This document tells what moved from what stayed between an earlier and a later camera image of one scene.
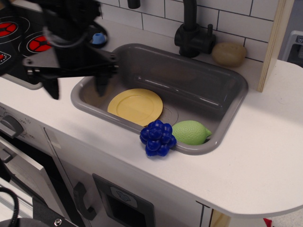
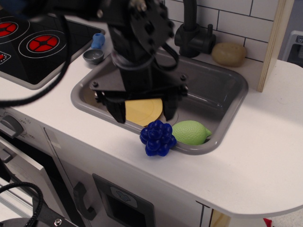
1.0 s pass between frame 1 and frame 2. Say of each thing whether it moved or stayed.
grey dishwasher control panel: stayed
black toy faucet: stayed
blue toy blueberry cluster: stayed
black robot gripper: moved
